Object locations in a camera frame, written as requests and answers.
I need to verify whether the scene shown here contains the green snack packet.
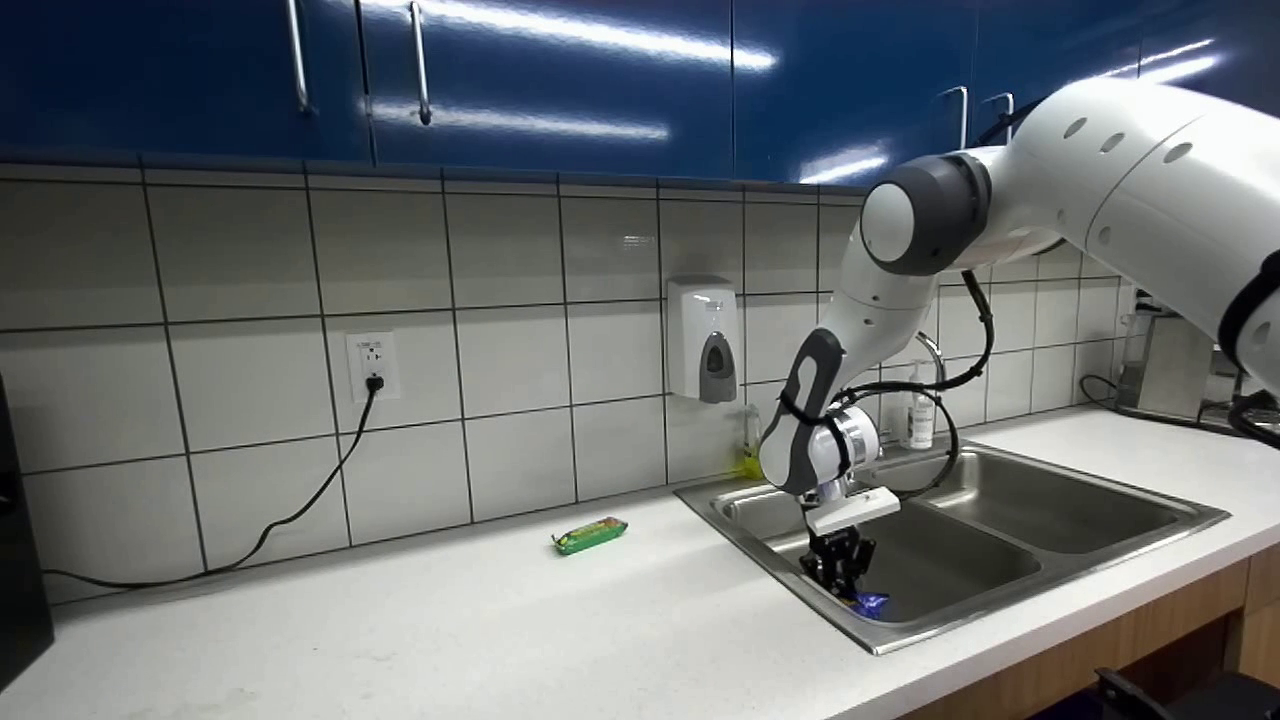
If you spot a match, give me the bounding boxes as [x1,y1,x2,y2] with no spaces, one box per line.
[548,511,633,562]

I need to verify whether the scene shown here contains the stainless steel double sink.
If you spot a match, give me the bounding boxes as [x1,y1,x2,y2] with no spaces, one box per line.
[674,436,1234,655]

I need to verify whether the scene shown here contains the green dish soap bottle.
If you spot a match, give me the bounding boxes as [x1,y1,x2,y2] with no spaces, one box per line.
[727,412,772,489]

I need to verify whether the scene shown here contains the black chair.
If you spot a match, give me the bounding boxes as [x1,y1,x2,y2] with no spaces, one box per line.
[1093,666,1280,720]

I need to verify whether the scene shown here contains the small white bottle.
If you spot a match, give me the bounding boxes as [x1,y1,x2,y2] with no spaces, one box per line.
[903,391,941,457]

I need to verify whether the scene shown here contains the black power cable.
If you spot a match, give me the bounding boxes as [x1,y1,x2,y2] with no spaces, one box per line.
[36,371,391,595]

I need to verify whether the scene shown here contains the blue cabinet door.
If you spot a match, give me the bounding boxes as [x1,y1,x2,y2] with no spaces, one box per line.
[0,0,373,174]
[357,0,748,189]

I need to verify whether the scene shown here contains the silver cabinet handle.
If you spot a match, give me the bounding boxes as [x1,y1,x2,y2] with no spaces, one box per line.
[988,88,1025,140]
[279,0,320,122]
[941,79,976,153]
[405,0,440,131]

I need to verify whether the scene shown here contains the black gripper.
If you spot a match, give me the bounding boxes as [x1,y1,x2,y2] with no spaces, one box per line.
[796,525,880,603]

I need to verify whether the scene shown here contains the white wall soap dispenser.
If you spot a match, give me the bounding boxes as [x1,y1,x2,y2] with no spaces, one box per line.
[661,278,748,408]

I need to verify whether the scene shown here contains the silver coffee machine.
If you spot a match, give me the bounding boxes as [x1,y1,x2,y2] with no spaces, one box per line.
[1118,292,1252,434]

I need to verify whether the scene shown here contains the white wall power outlet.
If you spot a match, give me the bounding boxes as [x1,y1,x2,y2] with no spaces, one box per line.
[344,329,400,402]

